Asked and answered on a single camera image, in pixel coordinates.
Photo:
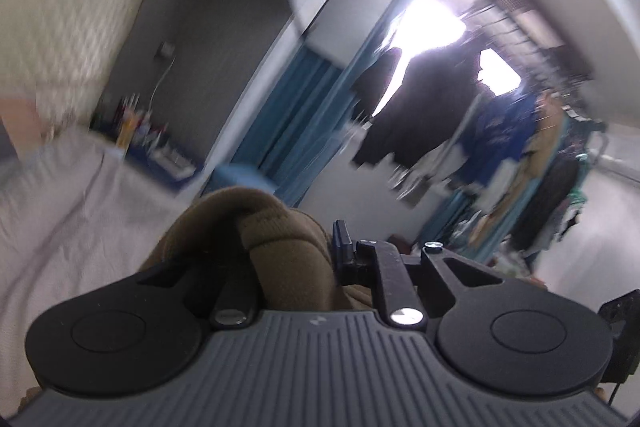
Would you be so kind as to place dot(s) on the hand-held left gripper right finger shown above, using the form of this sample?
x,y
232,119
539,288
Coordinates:
x,y
341,254

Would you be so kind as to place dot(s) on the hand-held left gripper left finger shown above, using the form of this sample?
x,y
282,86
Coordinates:
x,y
235,292

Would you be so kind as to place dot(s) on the brown hoodie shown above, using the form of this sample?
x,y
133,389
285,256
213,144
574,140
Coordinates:
x,y
285,252

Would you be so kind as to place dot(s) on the ceiling clothes rack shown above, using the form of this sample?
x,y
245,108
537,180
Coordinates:
x,y
530,27

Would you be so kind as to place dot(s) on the blue stool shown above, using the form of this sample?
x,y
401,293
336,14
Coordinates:
x,y
242,179

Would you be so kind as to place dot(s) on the blue curtain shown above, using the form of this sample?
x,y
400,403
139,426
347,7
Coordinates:
x,y
295,122

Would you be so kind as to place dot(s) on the blue bedside table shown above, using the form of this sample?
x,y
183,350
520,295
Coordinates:
x,y
167,162

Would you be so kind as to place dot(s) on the dark hanging coat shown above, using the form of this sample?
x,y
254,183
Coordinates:
x,y
547,202

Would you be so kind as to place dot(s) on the white textured bed cover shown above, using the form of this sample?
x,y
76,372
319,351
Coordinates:
x,y
85,217

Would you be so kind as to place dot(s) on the black hanging garment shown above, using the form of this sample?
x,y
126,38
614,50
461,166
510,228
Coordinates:
x,y
425,107

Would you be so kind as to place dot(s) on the blue hanging garment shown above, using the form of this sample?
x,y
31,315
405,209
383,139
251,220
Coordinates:
x,y
495,137

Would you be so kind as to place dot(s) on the group of bottles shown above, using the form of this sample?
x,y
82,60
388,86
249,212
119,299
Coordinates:
x,y
132,119

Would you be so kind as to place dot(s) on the tan hanging garment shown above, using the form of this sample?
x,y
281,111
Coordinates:
x,y
542,142

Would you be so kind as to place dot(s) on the bright window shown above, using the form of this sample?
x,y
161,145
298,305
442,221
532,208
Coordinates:
x,y
430,27

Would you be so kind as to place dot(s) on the patchwork pillow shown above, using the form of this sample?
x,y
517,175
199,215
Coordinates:
x,y
20,122

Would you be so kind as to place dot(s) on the cream quilted headboard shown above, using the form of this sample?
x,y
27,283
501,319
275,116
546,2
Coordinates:
x,y
65,37

